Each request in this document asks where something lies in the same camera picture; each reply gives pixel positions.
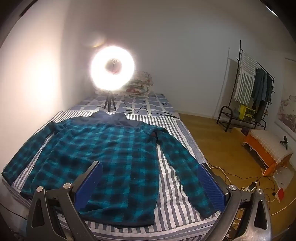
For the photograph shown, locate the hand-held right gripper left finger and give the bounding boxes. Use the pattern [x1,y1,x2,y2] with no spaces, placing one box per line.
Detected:
[26,161,104,241]

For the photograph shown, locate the blue patterned bed sheet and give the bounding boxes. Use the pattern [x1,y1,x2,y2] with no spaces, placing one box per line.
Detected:
[69,92,181,118]

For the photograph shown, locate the dark hanging clothes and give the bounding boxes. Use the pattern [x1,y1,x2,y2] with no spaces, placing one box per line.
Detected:
[251,68,273,122]

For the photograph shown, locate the black tripod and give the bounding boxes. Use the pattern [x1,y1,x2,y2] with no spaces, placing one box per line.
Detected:
[103,91,117,112]

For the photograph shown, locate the striped hanging towel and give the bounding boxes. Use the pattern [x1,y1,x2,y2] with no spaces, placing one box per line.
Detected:
[232,51,257,106]

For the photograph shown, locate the black ring light cable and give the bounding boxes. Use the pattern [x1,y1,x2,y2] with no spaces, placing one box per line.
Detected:
[116,101,182,120]

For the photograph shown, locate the white floor cable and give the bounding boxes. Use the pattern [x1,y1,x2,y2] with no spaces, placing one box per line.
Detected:
[209,166,232,186]

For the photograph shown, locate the grey white striped quilt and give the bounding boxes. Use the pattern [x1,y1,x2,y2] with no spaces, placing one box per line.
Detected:
[2,110,222,239]

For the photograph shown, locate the clear plastic box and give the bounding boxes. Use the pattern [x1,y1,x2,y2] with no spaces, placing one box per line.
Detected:
[272,166,293,188]

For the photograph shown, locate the black clothes rack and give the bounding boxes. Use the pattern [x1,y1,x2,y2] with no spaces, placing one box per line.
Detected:
[216,40,275,132]

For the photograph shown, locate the yellow box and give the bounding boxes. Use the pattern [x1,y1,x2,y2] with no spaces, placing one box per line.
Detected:
[238,105,256,121]

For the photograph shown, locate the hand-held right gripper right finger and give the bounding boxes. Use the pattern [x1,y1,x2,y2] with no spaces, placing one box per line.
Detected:
[196,163,272,241]

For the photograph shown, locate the orange bench with white cover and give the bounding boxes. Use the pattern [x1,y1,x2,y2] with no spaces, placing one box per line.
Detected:
[242,128,294,176]

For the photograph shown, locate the teal plaid fleece jacket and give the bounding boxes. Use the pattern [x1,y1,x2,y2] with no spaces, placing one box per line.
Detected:
[2,111,219,229]

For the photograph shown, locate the folded floral quilt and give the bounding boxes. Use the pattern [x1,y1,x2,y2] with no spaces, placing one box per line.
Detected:
[95,70,154,96]

